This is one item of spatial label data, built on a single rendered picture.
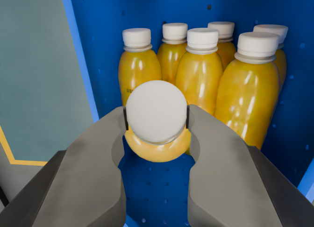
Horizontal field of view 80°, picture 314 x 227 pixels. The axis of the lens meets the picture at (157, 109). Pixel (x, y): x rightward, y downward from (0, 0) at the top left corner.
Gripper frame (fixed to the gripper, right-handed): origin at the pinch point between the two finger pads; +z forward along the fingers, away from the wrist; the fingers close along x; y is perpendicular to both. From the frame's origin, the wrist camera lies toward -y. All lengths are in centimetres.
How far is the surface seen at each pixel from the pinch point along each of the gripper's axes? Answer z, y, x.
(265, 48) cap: 8.6, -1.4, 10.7
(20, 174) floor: 120, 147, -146
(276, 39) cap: 8.8, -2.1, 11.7
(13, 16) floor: 120, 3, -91
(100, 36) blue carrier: 15.4, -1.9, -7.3
